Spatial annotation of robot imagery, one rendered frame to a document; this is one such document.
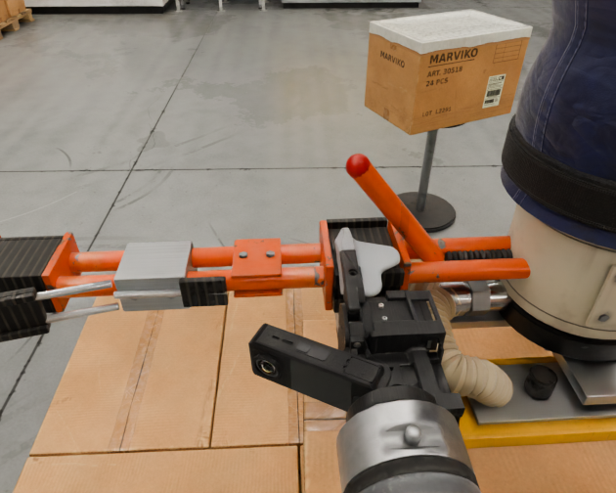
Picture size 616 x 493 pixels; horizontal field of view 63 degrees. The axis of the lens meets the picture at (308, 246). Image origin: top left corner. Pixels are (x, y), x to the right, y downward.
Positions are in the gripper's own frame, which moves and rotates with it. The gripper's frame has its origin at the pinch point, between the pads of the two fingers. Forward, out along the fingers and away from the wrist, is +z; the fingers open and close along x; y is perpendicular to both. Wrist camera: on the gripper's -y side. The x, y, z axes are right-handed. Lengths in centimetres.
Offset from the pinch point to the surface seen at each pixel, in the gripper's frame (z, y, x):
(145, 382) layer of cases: 41, -42, -69
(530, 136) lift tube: -0.6, 16.9, 14.3
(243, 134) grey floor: 310, -32, -122
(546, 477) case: -9.2, 27.1, -29.6
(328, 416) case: 1.7, -0.3, -29.5
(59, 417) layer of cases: 33, -60, -69
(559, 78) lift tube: -2.1, 17.2, 19.9
